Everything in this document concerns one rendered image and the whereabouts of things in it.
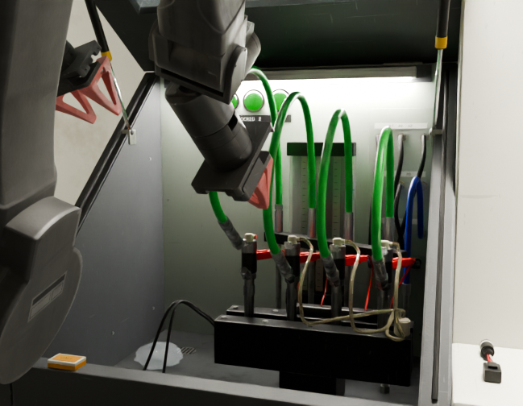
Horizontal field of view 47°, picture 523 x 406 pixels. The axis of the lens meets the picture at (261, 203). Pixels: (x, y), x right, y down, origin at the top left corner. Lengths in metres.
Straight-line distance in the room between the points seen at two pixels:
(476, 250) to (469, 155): 0.16
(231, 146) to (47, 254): 0.37
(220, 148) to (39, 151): 0.36
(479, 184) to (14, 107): 0.85
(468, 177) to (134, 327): 0.77
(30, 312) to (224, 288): 1.12
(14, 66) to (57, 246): 0.09
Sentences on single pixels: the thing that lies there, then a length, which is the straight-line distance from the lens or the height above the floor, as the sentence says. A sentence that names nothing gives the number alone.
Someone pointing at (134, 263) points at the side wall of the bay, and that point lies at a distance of 1.34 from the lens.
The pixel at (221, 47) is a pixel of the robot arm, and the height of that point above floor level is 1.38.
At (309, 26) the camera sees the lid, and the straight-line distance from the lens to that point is 1.24.
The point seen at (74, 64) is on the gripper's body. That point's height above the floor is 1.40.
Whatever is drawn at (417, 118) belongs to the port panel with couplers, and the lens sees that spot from 1.28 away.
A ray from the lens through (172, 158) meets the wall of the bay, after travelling 1.43.
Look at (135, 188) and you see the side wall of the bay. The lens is 1.33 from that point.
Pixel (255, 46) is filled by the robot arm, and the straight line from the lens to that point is 0.67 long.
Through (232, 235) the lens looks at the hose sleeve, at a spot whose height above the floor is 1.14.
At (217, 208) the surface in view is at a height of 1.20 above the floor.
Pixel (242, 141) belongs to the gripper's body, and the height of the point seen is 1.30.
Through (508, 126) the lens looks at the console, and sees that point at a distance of 1.05.
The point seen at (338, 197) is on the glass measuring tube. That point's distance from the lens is 1.30.
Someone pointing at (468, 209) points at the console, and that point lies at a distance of 1.02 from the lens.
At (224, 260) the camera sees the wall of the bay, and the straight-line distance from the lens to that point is 1.41.
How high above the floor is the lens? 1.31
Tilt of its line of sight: 7 degrees down
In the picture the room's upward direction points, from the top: straight up
